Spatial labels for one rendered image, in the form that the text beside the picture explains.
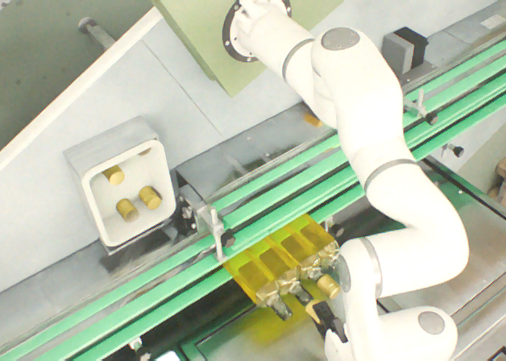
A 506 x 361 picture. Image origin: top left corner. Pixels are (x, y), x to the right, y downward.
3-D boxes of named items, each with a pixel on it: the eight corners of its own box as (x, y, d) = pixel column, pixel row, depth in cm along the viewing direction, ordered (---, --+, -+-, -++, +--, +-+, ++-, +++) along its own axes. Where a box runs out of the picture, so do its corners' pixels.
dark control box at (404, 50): (379, 60, 159) (402, 75, 154) (382, 35, 153) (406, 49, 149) (400, 49, 162) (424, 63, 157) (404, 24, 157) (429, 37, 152)
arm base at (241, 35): (207, 25, 106) (253, 65, 97) (253, -30, 104) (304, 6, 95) (253, 65, 118) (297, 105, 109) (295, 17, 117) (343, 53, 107)
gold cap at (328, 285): (316, 288, 130) (329, 301, 127) (317, 279, 127) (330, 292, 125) (328, 280, 131) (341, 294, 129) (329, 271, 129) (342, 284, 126)
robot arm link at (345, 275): (404, 291, 97) (319, 311, 95) (435, 209, 82) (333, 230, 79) (450, 383, 87) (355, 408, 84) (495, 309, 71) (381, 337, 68)
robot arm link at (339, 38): (361, 207, 87) (357, 133, 75) (310, 104, 102) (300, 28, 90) (421, 188, 87) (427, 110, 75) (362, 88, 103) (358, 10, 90)
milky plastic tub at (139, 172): (90, 226, 129) (107, 251, 124) (61, 152, 113) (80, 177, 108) (159, 190, 135) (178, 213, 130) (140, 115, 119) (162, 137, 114)
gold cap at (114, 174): (97, 164, 118) (107, 176, 115) (113, 156, 119) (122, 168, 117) (102, 176, 120) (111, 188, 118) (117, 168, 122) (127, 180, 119)
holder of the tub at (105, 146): (96, 239, 133) (111, 261, 128) (62, 151, 113) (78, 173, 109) (161, 204, 139) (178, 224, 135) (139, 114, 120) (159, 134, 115)
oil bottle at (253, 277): (209, 252, 140) (263, 314, 127) (207, 237, 136) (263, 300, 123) (229, 241, 142) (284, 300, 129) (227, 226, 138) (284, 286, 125)
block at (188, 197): (180, 217, 136) (196, 236, 132) (174, 189, 129) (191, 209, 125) (193, 210, 137) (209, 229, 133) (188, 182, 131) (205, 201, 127)
